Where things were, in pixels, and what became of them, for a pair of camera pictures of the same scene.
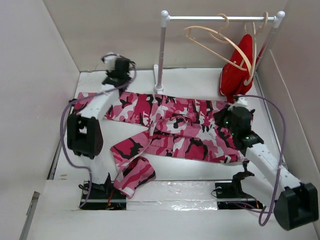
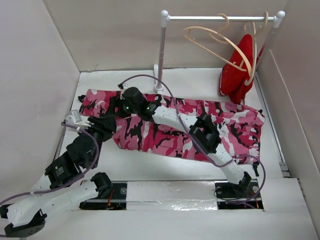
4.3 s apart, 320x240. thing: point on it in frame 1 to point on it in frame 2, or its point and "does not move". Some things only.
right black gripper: (219, 115) to (122, 99)
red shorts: (236, 72) does not move
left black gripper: (110, 73) to (106, 125)
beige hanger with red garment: (255, 50) does not move
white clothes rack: (165, 18) does not move
